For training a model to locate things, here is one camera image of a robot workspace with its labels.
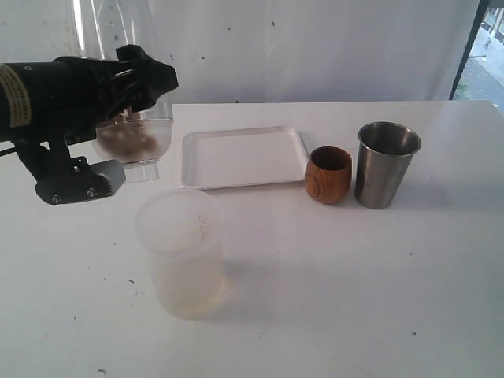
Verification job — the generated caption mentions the brown wooden bowl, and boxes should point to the brown wooden bowl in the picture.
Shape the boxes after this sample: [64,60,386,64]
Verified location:
[304,146,352,205]

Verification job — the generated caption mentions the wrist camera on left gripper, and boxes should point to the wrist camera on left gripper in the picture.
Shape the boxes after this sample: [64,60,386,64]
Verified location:
[15,137,126,206]

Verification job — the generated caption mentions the stainless steel cup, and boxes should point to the stainless steel cup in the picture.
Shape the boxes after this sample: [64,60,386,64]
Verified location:
[354,121,421,209]

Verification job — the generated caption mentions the white rectangular tray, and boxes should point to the white rectangular tray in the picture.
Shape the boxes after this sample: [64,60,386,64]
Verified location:
[180,125,308,190]

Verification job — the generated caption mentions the clear dome shaker lid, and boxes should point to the clear dome shaker lid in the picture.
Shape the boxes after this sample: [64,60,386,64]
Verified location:
[93,98,173,183]

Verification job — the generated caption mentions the translucent plastic container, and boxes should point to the translucent plastic container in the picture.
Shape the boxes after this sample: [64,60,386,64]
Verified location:
[135,189,227,319]

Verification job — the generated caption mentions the clear plastic shaker cup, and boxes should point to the clear plastic shaker cup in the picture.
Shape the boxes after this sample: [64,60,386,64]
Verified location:
[69,1,172,104]

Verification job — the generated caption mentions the brown chocolate pieces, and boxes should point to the brown chocolate pieces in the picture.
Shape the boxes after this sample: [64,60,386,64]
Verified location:
[96,124,158,158]

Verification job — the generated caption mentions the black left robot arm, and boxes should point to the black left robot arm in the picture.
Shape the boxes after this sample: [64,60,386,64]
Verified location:
[1,45,178,144]

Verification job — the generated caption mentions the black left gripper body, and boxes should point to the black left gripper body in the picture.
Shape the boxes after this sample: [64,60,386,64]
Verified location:
[53,56,136,144]

